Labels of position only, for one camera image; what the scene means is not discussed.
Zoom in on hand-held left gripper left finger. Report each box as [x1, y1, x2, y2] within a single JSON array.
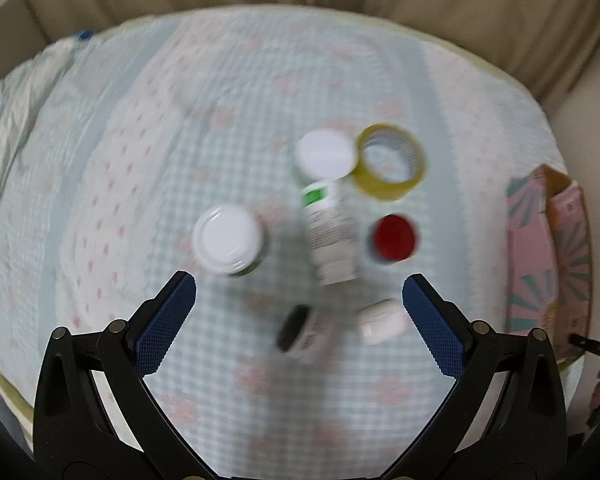
[[32, 270, 216, 467]]

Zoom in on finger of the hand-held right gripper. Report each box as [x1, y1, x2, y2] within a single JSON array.
[[569, 334, 600, 361]]

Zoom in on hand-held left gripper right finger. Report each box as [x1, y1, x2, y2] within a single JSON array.
[[401, 273, 568, 467]]

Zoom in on white lid jar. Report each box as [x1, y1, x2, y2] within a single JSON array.
[[192, 205, 270, 278]]

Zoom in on pink printed cardboard box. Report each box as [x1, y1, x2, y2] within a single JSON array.
[[505, 164, 594, 361]]

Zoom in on small white bottle black cap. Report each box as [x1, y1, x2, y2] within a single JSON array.
[[275, 305, 342, 364]]

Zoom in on tall white bottle green label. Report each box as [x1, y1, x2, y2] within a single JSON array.
[[293, 129, 361, 286]]

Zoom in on small white case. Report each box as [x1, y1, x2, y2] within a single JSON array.
[[357, 299, 412, 345]]

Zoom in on red lid jar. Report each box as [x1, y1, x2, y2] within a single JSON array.
[[368, 214, 422, 266]]

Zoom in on yellow tape roll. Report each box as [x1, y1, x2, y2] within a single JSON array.
[[351, 123, 429, 202]]

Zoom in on pale green bed sheet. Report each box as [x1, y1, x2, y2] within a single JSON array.
[[0, 355, 36, 456]]

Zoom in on pale blue checked blanket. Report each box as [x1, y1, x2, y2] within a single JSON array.
[[0, 7, 576, 463]]

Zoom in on pale satin quilt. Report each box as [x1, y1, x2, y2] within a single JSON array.
[[0, 35, 88, 271]]

